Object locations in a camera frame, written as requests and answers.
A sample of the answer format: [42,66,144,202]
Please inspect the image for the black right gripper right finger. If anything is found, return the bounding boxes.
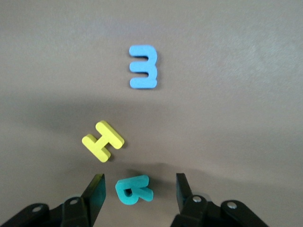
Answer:
[170,173,214,227]

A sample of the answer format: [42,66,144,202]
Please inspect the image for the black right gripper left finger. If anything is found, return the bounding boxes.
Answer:
[60,174,107,227]

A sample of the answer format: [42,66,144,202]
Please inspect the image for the teal foam letter R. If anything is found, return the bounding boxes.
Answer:
[115,175,154,206]

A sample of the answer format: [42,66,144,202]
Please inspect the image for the blue foam letter m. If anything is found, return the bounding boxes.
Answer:
[129,44,159,90]

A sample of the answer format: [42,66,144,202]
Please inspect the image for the yellow foam letter H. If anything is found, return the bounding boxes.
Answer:
[81,120,125,163]

